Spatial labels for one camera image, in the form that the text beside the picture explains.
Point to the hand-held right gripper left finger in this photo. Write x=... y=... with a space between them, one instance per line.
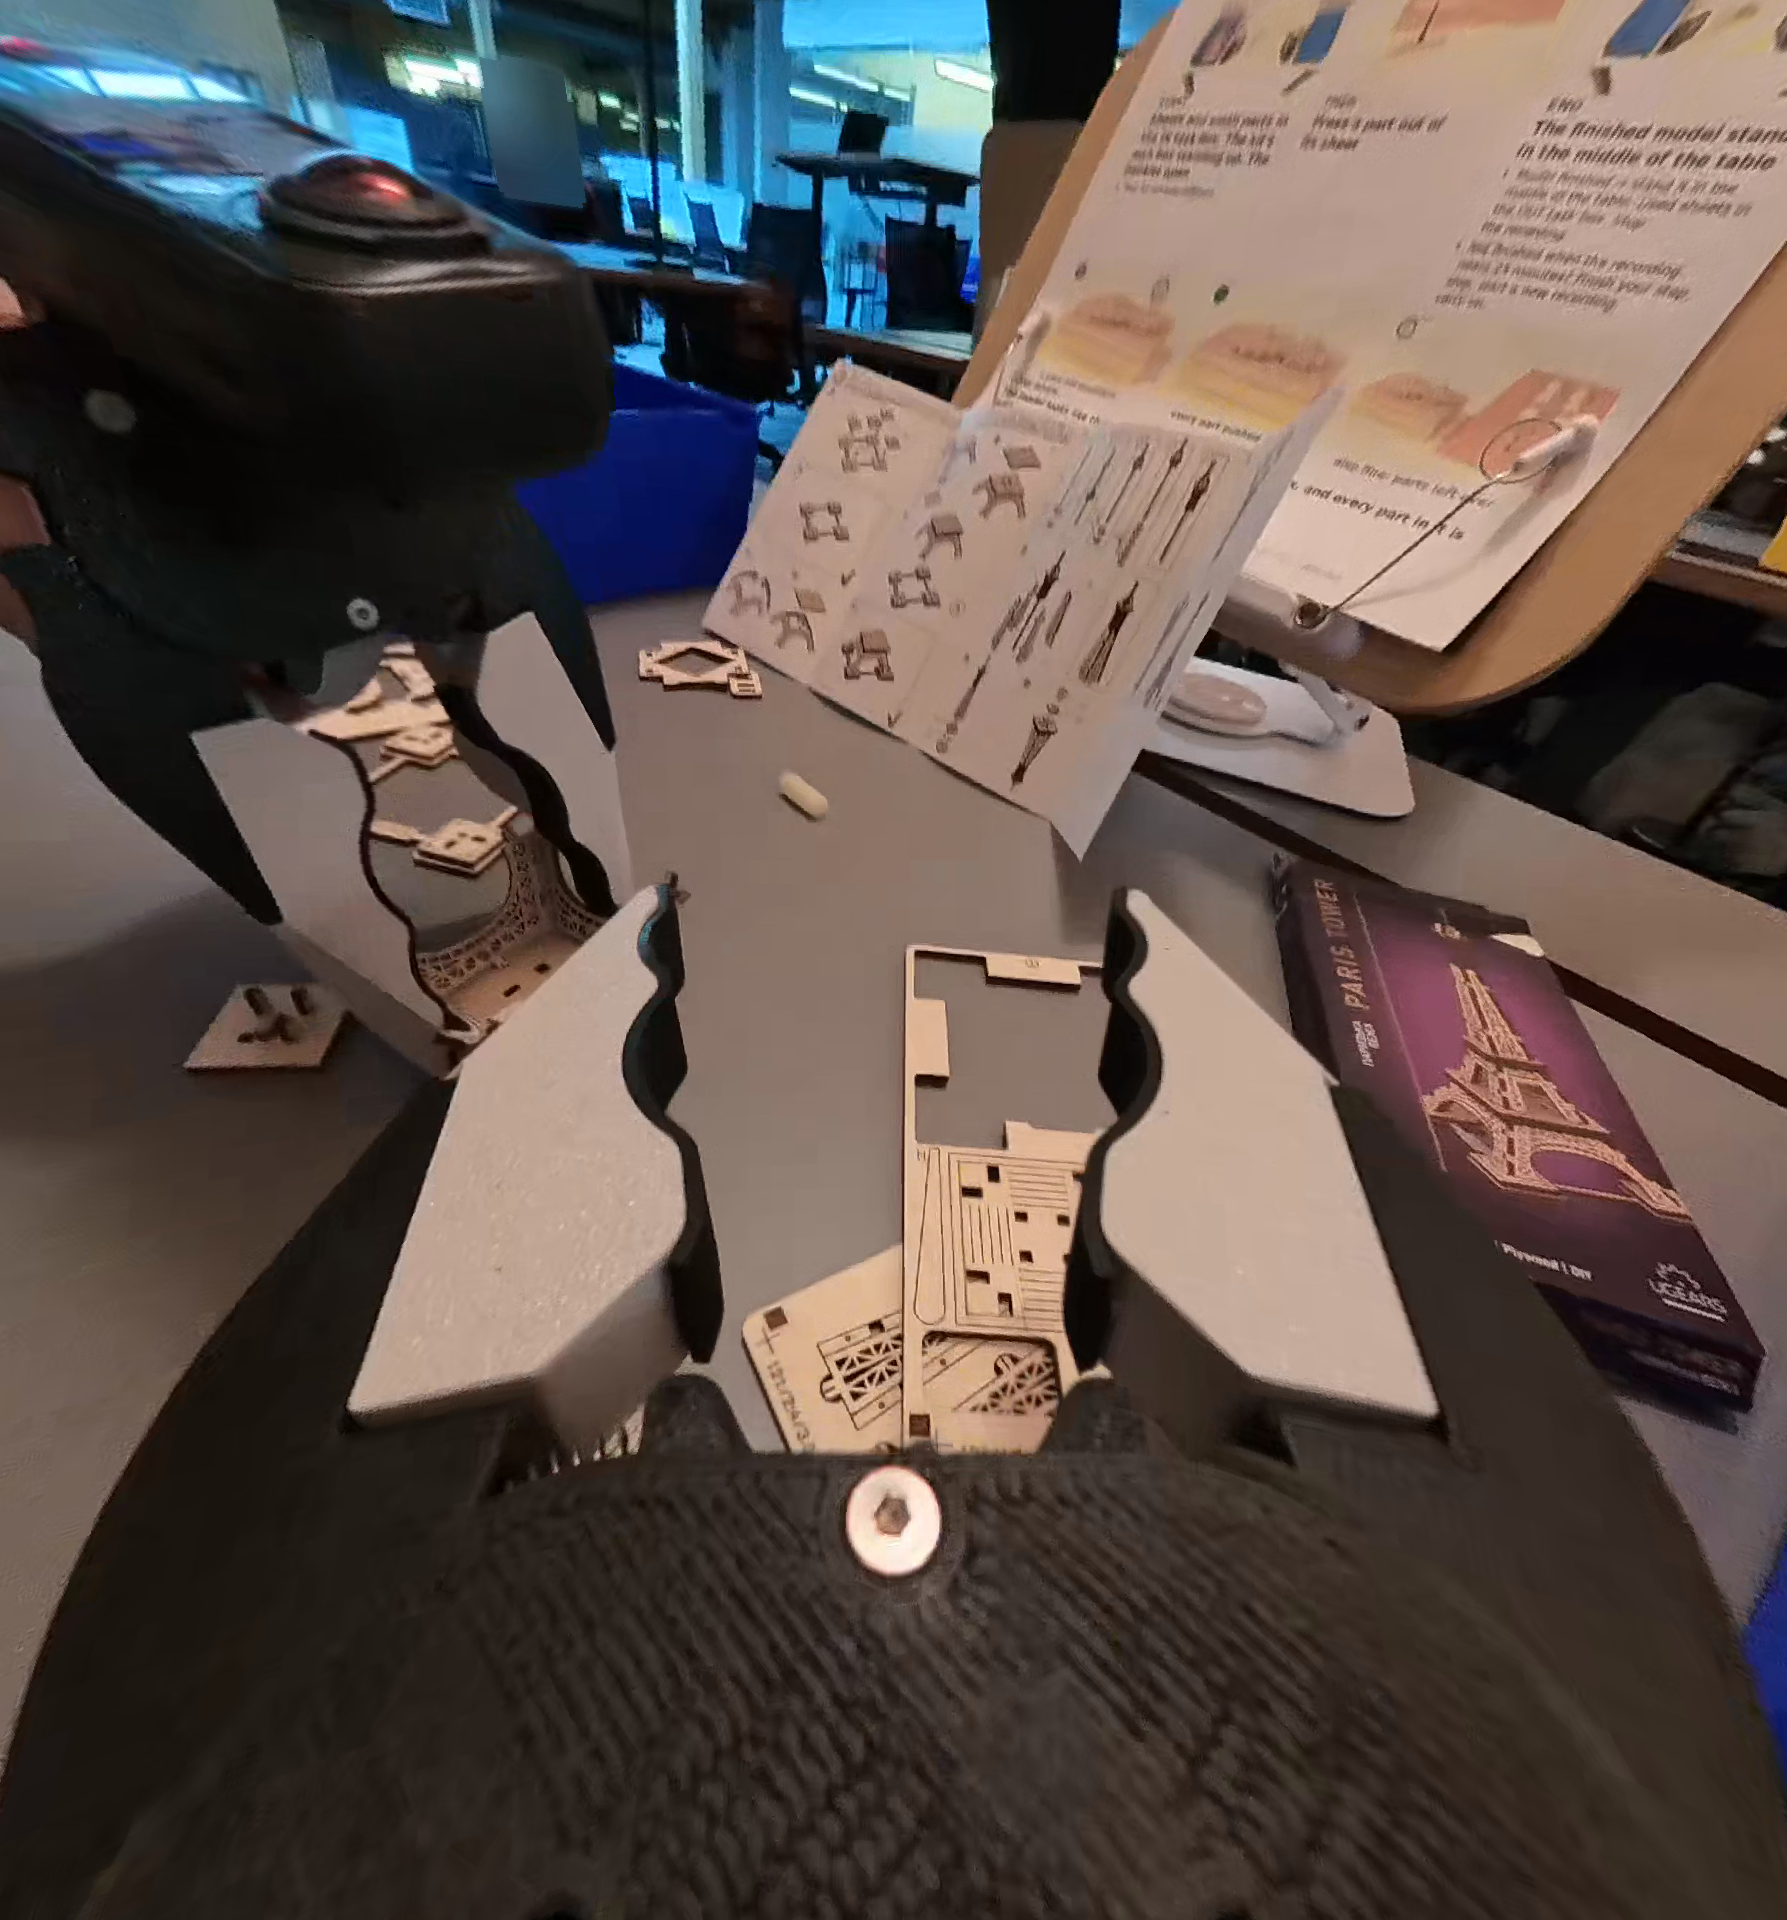
x=533 y=1201

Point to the dark bags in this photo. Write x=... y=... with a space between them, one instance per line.
x=1704 y=795

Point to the small white cylinder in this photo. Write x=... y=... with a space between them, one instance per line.
x=804 y=797

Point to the purple puzzle box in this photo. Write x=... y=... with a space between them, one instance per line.
x=1508 y=1081

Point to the small square wooden plate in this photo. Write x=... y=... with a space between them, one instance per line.
x=227 y=1043

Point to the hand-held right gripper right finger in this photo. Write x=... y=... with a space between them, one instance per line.
x=1254 y=1201

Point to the wooden-edged table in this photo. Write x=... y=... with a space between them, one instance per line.
x=894 y=352

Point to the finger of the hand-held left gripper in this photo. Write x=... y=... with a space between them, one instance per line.
x=293 y=841
x=549 y=735

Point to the folded assembly booklet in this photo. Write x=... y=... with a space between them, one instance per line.
x=984 y=600

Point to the grey desk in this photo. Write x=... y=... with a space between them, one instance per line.
x=83 y=1201

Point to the plywood sheet with rectangular cutout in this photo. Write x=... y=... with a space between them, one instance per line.
x=984 y=1201

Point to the blue plastic bin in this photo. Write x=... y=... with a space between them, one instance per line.
x=638 y=481

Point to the printed instruction sheet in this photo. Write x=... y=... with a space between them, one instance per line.
x=1584 y=224

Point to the four-square wooden frame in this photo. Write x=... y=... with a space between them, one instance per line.
x=461 y=848

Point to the black standing desk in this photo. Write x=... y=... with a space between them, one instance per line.
x=878 y=164

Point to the black office chair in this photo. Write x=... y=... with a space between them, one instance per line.
x=924 y=279

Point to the diamond wooden frame piece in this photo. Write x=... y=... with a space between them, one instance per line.
x=668 y=672

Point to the wooden tower base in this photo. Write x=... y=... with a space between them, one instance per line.
x=511 y=939

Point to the instruction sheet on wooden stand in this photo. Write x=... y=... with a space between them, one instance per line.
x=1658 y=511

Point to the plywood sheet with lattice parts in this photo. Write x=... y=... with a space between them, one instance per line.
x=834 y=1351

